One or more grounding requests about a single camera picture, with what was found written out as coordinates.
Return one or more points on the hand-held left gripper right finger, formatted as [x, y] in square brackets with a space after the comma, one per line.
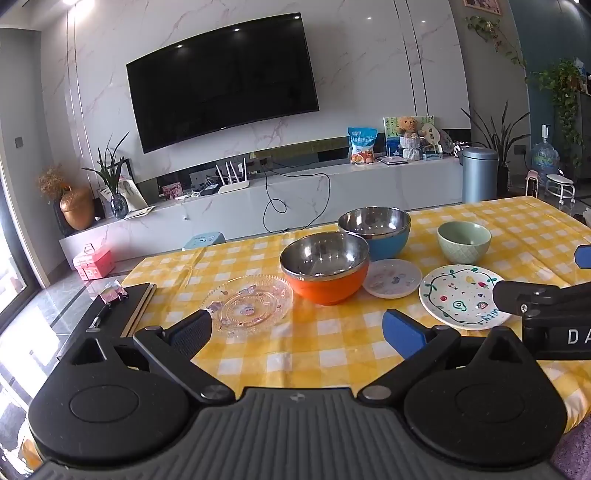
[402, 333]

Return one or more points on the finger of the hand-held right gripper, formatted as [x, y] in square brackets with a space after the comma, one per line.
[512, 295]
[584, 257]

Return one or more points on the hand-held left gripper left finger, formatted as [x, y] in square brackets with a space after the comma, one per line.
[199, 325]

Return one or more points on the small white plate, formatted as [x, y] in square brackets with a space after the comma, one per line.
[392, 279]

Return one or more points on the clear glass plate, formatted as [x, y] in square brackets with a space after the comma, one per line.
[249, 302]

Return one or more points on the large painted white plate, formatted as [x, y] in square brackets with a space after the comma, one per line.
[457, 293]

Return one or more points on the green ceramic bowl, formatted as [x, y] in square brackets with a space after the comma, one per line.
[464, 249]

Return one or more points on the blue steel bowl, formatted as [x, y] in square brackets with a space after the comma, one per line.
[388, 247]

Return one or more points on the orange steel bowl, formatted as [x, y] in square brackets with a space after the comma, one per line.
[325, 288]

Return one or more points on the black notebook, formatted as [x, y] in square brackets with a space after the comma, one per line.
[134, 307]

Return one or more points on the yellow checked tablecloth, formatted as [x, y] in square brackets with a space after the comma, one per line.
[323, 341]

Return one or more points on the white stool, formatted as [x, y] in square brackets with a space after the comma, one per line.
[559, 181]

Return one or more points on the teal stool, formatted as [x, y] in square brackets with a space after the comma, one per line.
[203, 240]

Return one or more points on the small pink chair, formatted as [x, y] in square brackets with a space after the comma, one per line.
[533, 184]

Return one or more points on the pink foil wrapper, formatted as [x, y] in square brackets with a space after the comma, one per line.
[113, 293]

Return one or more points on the black pen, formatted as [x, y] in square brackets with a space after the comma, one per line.
[101, 316]

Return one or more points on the blue water jug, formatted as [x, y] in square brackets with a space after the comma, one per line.
[545, 157]

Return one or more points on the pink box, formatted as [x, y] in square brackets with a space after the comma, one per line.
[94, 265]

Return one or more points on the purple fuzzy rug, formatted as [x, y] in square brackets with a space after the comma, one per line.
[575, 454]

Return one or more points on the grey trash can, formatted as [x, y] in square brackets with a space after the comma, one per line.
[479, 177]

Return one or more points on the flat paper booklet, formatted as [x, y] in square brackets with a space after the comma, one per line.
[141, 211]

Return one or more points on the pink photo card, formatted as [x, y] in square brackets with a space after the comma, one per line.
[171, 190]

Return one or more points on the white router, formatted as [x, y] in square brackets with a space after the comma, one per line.
[233, 185]

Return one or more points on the plant in blue glass vase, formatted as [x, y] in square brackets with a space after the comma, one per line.
[119, 205]

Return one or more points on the long-leaved potted plant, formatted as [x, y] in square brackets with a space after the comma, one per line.
[501, 138]

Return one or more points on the white drawing card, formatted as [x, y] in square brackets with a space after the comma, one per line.
[131, 194]

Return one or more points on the white marble television console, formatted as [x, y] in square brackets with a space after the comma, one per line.
[300, 194]

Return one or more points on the golden vase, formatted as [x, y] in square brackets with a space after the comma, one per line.
[77, 210]

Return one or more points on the bushy ivy plant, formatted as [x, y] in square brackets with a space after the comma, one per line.
[561, 83]

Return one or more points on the paper hand fan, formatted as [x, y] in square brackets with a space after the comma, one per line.
[430, 134]

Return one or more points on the blue snack bag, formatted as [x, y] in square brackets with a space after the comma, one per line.
[363, 145]

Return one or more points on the teddy bear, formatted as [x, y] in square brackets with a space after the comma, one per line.
[408, 129]

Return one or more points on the green picture board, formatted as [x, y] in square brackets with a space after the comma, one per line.
[391, 131]

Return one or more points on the dried flowers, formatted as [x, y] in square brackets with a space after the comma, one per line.
[51, 181]

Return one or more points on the black television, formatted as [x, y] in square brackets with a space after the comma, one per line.
[221, 85]

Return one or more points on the hanging ivy vine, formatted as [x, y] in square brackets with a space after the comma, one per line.
[489, 30]

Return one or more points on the framed wall picture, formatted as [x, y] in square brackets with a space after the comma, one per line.
[482, 5]

